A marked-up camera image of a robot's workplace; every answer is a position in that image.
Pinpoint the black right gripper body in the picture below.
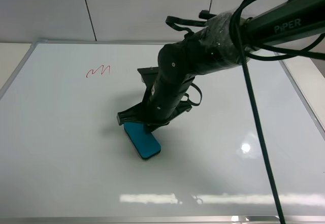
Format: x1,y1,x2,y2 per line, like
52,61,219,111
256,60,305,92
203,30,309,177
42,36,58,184
117,67,194,126

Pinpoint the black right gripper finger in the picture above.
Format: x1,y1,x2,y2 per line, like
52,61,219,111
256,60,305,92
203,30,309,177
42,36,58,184
144,124,159,133

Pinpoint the teal whiteboard eraser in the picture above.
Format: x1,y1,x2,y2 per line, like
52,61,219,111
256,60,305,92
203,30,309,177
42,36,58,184
123,122,161,160

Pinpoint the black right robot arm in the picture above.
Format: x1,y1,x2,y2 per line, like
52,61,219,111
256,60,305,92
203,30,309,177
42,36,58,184
117,0,324,133

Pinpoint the white aluminium-framed whiteboard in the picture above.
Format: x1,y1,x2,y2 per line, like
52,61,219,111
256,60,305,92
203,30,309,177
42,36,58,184
0,40,325,224

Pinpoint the red marker scribble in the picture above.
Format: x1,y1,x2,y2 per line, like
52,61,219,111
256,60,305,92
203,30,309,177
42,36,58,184
85,65,111,78

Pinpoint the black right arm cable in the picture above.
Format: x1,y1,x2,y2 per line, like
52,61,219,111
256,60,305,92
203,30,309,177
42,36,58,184
165,0,325,224

